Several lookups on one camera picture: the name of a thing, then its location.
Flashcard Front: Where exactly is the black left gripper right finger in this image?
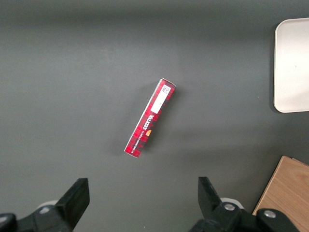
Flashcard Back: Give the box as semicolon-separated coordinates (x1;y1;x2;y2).
187;176;300;232

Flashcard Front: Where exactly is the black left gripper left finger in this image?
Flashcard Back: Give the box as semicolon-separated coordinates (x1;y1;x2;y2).
0;177;91;232

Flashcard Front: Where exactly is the wooden drawer cabinet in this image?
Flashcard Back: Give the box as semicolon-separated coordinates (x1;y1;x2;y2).
252;155;309;232

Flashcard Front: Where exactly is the red shortbread cookie box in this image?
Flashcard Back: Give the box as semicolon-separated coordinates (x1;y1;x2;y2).
123;77;177;159

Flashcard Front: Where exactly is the beige rectangular tray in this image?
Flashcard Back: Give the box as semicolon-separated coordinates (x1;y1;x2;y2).
273;17;309;114

